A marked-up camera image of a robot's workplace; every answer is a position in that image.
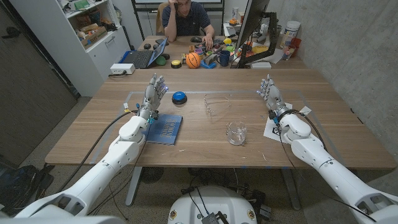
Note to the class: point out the black monitor stand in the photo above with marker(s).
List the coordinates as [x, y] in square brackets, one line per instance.
[273, 34]

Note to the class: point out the white canister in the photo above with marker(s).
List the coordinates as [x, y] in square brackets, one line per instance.
[289, 32]

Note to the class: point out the grey table leg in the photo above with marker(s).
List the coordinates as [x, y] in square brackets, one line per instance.
[291, 189]

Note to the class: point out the orange mini basketball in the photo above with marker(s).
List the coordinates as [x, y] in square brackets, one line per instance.
[193, 60]

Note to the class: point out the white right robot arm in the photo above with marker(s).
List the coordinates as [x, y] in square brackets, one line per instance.
[329, 169]

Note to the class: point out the blue book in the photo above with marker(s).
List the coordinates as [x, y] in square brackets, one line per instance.
[168, 129]

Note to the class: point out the white shelf cabinet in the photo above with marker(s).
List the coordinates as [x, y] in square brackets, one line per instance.
[62, 53]

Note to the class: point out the dark blue mug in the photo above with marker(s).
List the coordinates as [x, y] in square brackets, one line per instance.
[224, 58]

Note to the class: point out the white printed paper sheet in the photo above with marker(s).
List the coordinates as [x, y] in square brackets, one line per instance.
[270, 130]

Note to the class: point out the black bag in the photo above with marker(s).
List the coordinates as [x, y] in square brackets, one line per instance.
[18, 186]

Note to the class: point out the clear glass mug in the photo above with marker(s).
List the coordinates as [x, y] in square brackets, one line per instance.
[236, 133]

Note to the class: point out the white flat box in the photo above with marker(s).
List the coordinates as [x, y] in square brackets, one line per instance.
[261, 65]

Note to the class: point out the person in dark polo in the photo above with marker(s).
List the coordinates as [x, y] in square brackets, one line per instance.
[186, 21]

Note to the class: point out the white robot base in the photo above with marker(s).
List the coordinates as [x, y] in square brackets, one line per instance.
[211, 202]

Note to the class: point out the blue push button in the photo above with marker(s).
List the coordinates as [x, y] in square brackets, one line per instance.
[179, 97]

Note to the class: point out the white table leg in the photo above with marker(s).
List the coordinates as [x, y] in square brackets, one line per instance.
[133, 186]

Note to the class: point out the open laptop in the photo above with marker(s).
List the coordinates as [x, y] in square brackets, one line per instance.
[140, 58]

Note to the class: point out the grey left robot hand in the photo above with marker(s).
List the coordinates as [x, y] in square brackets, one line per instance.
[152, 95]

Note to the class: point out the clear glasses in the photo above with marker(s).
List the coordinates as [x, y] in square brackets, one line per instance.
[214, 105]

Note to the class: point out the yellow push button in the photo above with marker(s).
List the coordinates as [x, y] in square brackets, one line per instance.
[176, 64]

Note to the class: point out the white power box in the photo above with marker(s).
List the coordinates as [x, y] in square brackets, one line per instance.
[122, 68]

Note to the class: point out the red cup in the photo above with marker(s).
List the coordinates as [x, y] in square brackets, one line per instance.
[296, 43]

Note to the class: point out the cardboard box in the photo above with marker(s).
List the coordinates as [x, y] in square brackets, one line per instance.
[94, 37]

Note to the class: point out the blue toy block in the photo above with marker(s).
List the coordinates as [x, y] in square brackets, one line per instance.
[207, 65]

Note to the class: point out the black computer monitor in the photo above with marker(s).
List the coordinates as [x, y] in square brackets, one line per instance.
[252, 21]

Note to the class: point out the round black grille object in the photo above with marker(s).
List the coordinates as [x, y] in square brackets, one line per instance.
[151, 175]

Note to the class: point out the yellow ball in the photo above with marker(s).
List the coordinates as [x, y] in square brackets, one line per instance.
[227, 41]

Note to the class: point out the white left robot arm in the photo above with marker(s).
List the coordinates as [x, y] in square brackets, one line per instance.
[121, 154]

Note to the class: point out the black computer mouse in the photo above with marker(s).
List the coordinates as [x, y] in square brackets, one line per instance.
[196, 39]

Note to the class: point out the tan chair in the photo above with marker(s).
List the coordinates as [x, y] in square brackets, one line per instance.
[160, 18]

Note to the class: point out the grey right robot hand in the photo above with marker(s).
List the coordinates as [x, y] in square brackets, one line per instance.
[273, 96]

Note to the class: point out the green ball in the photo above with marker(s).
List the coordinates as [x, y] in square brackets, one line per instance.
[160, 60]

